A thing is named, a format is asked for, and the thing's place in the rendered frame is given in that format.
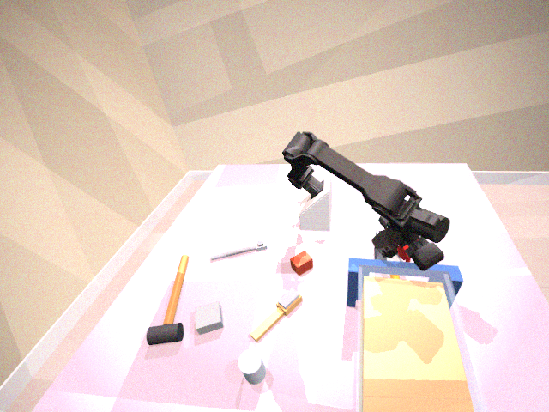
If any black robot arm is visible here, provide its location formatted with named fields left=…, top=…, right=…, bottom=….
left=282, top=131, right=451, bottom=258

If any mallet with dark grey head and wooden handle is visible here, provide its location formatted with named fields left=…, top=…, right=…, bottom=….
left=146, top=255, right=190, bottom=345

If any grey cylinder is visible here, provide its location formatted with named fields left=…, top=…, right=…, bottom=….
left=238, top=350, right=266, bottom=385

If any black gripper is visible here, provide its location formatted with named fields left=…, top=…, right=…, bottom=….
left=378, top=216, right=445, bottom=271

